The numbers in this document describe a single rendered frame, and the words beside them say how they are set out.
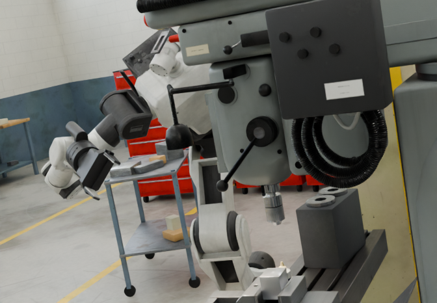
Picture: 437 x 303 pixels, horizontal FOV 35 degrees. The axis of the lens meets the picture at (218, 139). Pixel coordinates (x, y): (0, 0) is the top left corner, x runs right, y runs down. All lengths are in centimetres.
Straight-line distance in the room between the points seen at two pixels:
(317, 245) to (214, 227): 46
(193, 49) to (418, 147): 57
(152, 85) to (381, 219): 171
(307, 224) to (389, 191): 145
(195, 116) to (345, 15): 110
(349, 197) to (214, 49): 78
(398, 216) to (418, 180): 206
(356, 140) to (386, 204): 201
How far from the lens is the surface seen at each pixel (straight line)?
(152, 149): 729
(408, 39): 150
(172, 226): 494
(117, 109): 223
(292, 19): 128
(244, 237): 244
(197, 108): 225
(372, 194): 354
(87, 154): 191
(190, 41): 165
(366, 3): 124
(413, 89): 145
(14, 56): 1235
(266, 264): 288
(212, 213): 244
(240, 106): 164
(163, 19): 167
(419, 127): 146
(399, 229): 357
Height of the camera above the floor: 171
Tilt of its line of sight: 9 degrees down
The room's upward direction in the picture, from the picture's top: 10 degrees counter-clockwise
